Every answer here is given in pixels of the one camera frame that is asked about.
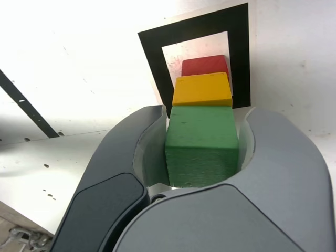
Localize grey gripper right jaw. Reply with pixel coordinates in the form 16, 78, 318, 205
112, 106, 336, 252

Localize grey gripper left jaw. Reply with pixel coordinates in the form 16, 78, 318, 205
49, 104, 170, 252

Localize green cube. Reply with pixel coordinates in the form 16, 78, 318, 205
164, 106, 240, 188

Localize yellow cube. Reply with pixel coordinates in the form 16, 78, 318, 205
172, 72, 234, 108

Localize red cube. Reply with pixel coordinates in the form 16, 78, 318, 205
181, 54, 230, 79

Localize black tape square outline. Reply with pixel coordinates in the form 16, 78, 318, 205
137, 2, 251, 110

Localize black tape strip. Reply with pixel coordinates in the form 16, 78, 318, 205
0, 69, 60, 139

